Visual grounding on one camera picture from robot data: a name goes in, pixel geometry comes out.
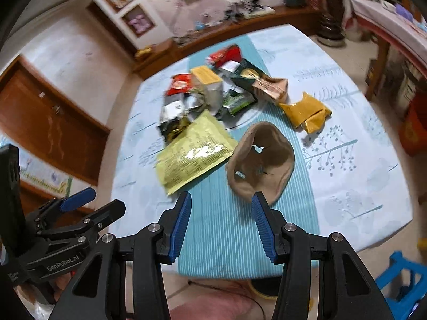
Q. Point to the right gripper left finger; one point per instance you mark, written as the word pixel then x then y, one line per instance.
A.
pixel 98 290

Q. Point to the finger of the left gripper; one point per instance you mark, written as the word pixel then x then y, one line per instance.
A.
pixel 106 215
pixel 73 202

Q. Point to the yellow foil wrapper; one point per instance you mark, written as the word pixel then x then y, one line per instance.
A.
pixel 309 114

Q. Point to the black trash bin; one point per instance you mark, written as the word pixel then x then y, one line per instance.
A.
pixel 267 288

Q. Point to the blue plastic stool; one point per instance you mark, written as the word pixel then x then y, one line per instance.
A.
pixel 409 297

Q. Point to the wooden door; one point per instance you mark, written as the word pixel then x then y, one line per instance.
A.
pixel 48 124

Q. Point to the green snack bag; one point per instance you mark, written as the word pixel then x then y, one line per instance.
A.
pixel 203 145

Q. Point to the silver black crumpled wrapper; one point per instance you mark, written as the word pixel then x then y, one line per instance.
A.
pixel 175 113

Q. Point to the red packet with white print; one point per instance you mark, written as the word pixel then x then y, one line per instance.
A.
pixel 181 83

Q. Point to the yellow topped carton box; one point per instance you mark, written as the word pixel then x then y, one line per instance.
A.
pixel 209 84

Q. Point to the small green packet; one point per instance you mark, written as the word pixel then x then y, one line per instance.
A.
pixel 235 102

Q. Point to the dark green tea box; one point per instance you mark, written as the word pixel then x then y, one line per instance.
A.
pixel 246 74

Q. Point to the red wrapper far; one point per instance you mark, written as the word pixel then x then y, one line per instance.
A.
pixel 222 56

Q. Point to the beige paper packet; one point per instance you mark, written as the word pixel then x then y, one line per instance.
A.
pixel 274 90

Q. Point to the side table with cloth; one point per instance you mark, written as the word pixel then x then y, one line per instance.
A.
pixel 390 30

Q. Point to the wooden low cabinet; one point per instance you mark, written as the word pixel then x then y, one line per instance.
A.
pixel 305 19

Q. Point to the white wall shelf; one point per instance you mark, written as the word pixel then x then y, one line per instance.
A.
pixel 137 20

